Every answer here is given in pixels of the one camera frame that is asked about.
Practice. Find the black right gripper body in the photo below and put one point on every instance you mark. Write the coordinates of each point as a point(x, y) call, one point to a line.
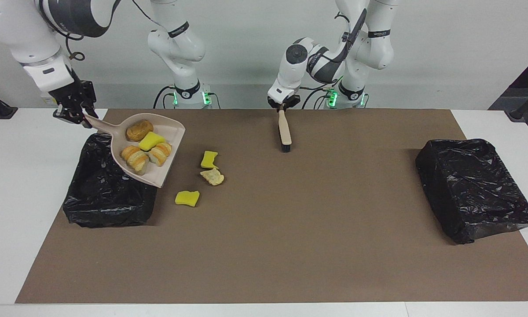
point(75, 94)

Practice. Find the beige brush with black bristles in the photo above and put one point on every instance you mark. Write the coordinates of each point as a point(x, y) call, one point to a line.
point(284, 132)

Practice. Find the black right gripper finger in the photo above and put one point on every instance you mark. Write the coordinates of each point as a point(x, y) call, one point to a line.
point(91, 115)
point(68, 115)

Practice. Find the black bag lined bin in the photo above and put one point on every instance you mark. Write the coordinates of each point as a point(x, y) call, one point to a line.
point(105, 202)
point(471, 189)

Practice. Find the brown bread roll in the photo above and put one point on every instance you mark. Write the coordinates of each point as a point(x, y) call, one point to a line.
point(139, 130)

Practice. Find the small striped croissant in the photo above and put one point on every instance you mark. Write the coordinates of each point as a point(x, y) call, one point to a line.
point(160, 154)

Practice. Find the notched yellow sponge piece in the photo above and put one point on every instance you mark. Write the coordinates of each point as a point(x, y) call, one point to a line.
point(208, 159)

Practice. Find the pale torn bread piece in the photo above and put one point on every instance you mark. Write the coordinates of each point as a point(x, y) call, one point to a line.
point(212, 177)

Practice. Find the brown table mat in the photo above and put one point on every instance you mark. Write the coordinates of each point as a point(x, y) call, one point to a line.
point(290, 264)

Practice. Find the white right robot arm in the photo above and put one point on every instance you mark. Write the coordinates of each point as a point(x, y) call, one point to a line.
point(22, 35)

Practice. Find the large striped croissant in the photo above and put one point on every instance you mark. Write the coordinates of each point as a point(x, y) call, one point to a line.
point(135, 159)

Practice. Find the beige plastic dustpan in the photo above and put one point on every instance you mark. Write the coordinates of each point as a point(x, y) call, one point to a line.
point(114, 132)

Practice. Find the black stand leg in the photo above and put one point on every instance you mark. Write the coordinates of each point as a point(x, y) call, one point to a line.
point(521, 110)
point(0, 108)

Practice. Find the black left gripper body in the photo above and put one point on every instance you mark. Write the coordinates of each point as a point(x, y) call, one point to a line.
point(290, 102)

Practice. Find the white power strip box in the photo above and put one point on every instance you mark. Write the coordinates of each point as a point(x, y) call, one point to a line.
point(64, 94)

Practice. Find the yellow sponge wedge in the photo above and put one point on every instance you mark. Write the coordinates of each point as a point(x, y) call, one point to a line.
point(152, 141)

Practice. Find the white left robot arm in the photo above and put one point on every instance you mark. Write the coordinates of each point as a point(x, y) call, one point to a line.
point(365, 48)

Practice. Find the yellow sponge chunk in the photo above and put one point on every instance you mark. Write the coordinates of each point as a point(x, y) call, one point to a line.
point(187, 198)

